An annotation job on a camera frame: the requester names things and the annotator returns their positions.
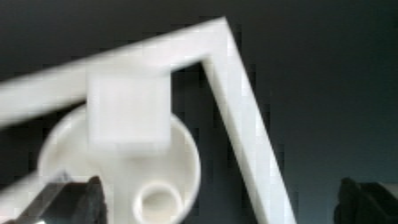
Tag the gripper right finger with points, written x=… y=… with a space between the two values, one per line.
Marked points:
x=367 y=203

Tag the white stool leg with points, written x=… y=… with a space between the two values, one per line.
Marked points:
x=129 y=110

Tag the white L-shaped fence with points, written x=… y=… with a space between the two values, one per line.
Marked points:
x=54 y=89

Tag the white round stool seat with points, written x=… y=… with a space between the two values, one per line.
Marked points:
x=150 y=182

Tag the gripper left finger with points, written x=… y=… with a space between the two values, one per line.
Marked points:
x=68 y=203

